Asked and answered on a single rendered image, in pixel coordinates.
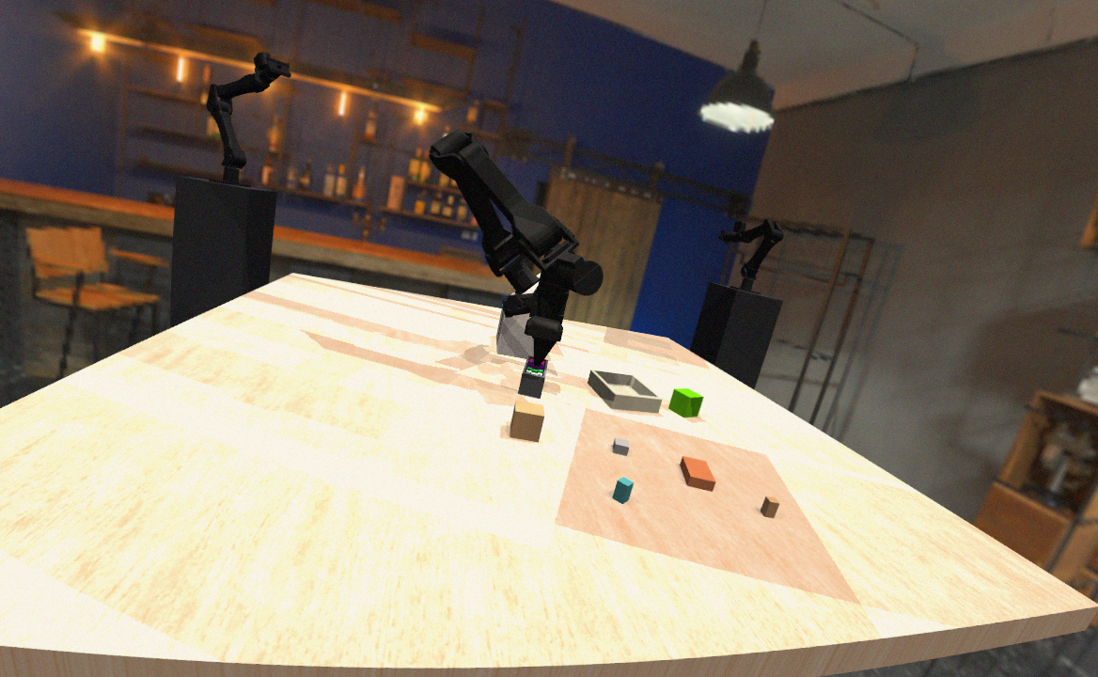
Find orange rectangular block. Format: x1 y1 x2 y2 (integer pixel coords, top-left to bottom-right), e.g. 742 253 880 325
680 456 715 492

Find green cube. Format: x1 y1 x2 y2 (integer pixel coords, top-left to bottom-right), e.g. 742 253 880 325
668 388 704 417

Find teal rectangular block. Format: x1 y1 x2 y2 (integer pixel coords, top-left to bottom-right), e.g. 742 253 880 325
612 477 635 505

